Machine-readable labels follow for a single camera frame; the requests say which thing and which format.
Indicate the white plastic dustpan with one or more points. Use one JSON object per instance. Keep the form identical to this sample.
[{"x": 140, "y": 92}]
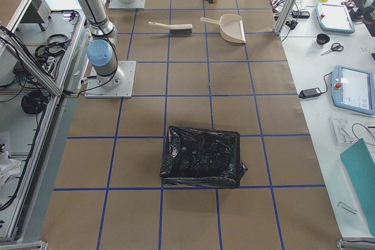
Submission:
[{"x": 231, "y": 27}]

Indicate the white hand brush black bristles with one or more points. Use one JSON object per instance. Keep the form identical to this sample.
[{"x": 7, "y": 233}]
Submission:
[{"x": 174, "y": 29}]

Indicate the black trash bag bin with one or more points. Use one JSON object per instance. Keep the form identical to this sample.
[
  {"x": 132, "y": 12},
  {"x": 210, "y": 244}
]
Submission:
[{"x": 202, "y": 158}]

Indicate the black phone on table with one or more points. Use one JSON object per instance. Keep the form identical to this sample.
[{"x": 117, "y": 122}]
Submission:
[{"x": 300, "y": 14}]

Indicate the far blue teach pendant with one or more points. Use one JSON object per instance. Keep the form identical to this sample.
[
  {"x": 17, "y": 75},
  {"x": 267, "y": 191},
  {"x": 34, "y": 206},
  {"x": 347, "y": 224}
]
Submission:
[{"x": 334, "y": 18}]

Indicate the blue teach pendant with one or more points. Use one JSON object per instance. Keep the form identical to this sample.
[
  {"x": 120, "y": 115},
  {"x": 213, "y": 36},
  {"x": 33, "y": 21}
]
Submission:
[
  {"x": 334, "y": 18},
  {"x": 353, "y": 89}
]

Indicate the black power adapter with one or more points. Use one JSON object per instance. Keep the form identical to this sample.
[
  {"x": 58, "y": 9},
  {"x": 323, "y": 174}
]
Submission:
[{"x": 310, "y": 93}]

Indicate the grey control box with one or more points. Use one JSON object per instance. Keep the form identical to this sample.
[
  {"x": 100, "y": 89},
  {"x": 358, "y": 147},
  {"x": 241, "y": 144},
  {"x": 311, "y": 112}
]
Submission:
[{"x": 38, "y": 12}]

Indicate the near blue teach pendant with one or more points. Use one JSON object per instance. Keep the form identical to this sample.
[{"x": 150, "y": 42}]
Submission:
[{"x": 353, "y": 89}]

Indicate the teal folder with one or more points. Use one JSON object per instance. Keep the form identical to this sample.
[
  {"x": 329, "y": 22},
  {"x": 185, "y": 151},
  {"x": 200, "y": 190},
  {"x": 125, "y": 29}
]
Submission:
[{"x": 359, "y": 165}]

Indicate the metal allen key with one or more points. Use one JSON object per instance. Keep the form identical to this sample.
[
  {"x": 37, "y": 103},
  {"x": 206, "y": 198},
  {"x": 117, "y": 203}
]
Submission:
[{"x": 347, "y": 207}]

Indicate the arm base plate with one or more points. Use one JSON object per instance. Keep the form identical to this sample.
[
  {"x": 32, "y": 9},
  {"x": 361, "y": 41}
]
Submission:
[
  {"x": 126, "y": 4},
  {"x": 120, "y": 86}
]

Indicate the black handled scissors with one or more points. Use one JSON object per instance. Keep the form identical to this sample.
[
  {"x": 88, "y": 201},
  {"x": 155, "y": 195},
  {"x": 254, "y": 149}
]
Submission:
[{"x": 335, "y": 47}]

